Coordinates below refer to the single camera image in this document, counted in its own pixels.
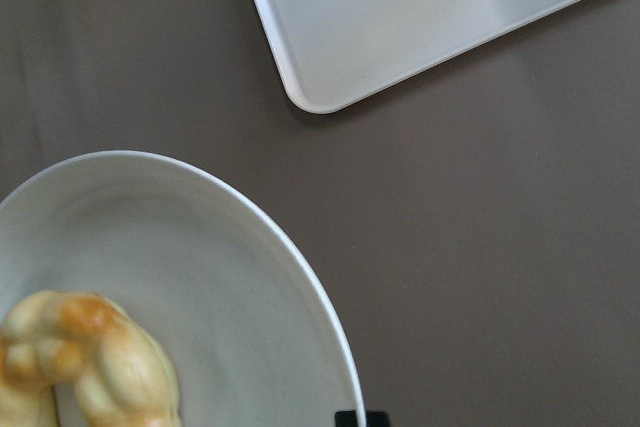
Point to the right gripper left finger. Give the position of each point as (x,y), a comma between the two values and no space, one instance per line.
(345,419)

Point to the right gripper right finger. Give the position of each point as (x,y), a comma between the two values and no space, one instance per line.
(377,418)

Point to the white round plate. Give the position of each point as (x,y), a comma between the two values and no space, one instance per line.
(252,334)

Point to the glazed twisted donut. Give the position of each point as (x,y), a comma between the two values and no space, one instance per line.
(119,374)

